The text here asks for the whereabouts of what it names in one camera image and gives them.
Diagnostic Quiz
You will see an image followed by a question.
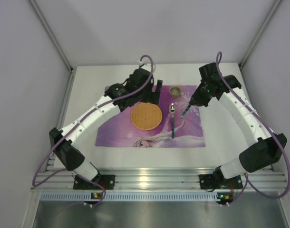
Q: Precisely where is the speckled ceramic cup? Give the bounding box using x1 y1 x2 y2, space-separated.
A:
169 86 182 99

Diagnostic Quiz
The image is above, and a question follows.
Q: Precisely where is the round woven bamboo plate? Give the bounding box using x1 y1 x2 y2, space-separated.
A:
130 103 163 131

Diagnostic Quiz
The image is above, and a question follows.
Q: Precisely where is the spoon with teal handle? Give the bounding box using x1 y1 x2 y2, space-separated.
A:
169 103 176 139

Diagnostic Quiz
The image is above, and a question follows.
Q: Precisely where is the fork with teal handle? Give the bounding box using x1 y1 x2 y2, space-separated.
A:
180 103 192 119

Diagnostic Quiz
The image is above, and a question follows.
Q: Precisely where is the purple printed placemat cloth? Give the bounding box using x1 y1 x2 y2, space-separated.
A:
95 85 205 148

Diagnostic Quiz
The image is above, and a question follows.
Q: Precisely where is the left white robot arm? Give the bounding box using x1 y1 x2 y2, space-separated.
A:
49 68 163 183

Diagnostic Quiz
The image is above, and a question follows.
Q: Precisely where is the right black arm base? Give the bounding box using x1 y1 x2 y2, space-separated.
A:
199 174 243 192

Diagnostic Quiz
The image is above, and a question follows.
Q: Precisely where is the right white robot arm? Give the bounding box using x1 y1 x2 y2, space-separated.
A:
189 63 287 182

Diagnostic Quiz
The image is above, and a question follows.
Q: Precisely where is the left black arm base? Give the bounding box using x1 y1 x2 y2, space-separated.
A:
73 174 116 190

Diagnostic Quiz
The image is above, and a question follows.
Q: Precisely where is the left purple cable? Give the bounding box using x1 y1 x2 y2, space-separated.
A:
31 55 156 206

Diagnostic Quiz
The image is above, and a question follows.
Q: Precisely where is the right aluminium frame post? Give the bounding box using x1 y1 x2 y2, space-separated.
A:
238 0 283 70

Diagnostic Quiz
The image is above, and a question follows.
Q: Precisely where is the aluminium frame post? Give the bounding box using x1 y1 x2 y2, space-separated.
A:
27 0 73 72
238 0 283 70

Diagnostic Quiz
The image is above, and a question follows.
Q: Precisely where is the aluminium mounting rail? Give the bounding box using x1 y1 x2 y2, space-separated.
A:
30 167 288 190

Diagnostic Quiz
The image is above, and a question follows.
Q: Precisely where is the perforated grey cable duct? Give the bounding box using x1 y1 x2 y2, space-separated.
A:
40 191 232 202

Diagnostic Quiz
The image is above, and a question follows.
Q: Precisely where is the left aluminium frame post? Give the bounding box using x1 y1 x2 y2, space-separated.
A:
27 0 73 72

